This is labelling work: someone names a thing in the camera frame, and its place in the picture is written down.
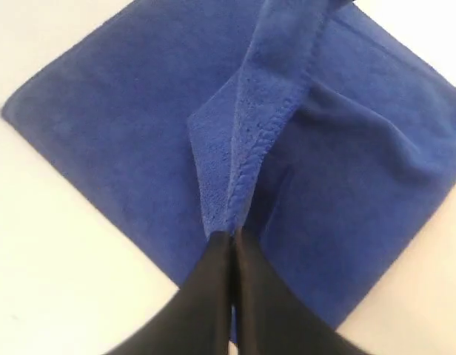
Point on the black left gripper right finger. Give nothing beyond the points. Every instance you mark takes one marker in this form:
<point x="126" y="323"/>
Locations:
<point x="270" y="319"/>

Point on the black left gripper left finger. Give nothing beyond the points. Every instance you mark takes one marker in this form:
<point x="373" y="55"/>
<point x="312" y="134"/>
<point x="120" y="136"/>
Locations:
<point x="197" y="320"/>

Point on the blue towel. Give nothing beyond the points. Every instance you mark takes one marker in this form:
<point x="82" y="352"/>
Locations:
<point x="304" y="121"/>

